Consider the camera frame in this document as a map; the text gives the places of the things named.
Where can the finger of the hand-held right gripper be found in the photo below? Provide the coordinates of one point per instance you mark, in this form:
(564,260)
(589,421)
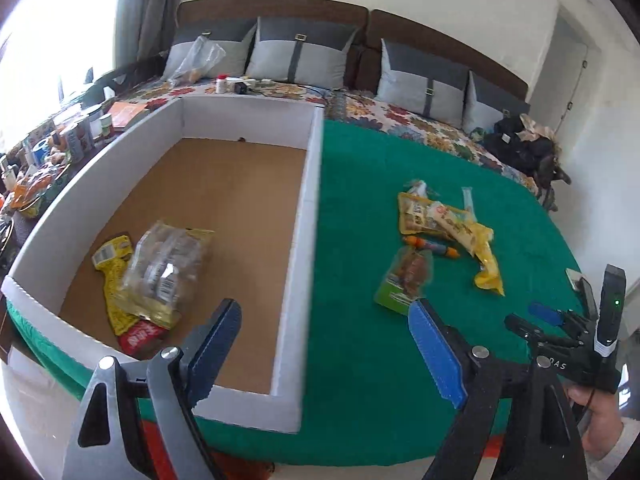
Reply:
(525,329)
(546,313)

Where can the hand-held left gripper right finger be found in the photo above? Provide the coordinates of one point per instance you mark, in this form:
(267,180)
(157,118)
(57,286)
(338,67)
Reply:
(437,355)

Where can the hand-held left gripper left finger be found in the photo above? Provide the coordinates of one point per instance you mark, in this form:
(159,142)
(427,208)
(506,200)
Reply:
(215,347)

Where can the green snack packet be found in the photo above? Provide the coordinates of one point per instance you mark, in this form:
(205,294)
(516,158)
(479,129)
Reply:
(405,280)

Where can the long yellow white snack packet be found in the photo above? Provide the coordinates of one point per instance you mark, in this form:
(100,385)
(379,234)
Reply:
(470,235)

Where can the clear tube snack packet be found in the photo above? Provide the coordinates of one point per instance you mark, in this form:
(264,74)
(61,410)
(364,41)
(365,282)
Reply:
(468,202)

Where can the yellow window snack packet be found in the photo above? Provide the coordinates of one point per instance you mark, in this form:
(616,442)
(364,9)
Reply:
(417,215)

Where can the white cardboard box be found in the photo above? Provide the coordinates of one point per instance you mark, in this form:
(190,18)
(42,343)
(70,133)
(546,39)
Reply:
(225,185)

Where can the person's right forearm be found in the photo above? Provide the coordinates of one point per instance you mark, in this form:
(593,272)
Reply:
(620,452)

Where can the clear bag of snacks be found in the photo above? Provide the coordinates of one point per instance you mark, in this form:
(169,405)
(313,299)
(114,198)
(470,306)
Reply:
(165,270)

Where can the person's right hand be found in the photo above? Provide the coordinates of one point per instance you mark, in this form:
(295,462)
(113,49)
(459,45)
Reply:
(597,425)

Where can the black phone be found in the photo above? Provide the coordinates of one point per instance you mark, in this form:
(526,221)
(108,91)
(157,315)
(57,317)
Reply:
(589,297)

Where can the phone in clear case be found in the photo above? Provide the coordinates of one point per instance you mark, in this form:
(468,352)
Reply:
(574,276)

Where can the red snack packet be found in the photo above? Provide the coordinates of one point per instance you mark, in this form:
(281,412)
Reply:
(140,336)

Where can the yellow snack packet with barcode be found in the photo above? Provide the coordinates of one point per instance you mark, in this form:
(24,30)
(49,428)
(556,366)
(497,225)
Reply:
(111,265)

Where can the green bed cover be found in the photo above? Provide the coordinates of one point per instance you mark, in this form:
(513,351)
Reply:
(360,240)

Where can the black bag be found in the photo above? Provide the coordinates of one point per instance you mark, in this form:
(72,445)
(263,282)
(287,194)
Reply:
(510,147)

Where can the beige cloth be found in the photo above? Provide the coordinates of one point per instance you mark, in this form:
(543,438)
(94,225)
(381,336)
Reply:
(535,127)

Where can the grey two-tone pillow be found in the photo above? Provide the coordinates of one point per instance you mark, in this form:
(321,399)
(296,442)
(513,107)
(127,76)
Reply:
(420,90)
(225,60)
(305,60)
(492,105)

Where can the orange snack bag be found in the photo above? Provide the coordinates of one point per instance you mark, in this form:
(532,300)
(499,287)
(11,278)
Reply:
(32,192)

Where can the floral bedsheet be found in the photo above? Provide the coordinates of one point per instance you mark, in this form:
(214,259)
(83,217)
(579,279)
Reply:
(400,115)

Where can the white door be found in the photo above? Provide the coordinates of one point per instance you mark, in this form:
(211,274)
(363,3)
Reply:
(562,70)

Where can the small jar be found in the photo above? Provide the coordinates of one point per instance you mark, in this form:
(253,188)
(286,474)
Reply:
(106,126)

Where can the tin can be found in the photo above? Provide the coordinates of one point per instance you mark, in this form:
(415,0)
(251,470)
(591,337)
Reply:
(75,142)
(95,122)

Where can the orange book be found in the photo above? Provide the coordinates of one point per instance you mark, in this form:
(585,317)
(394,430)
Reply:
(127,114)

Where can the white pill bottle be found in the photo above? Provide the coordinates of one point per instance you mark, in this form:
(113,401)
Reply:
(221,85)

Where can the clear plastic bag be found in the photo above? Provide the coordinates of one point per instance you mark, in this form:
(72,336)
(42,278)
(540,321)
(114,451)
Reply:
(197,62)

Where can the brown headboard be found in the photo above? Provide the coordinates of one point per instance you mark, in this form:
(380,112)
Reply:
(430,30)

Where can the grey curtain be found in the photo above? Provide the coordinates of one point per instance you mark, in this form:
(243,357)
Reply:
(150,10)

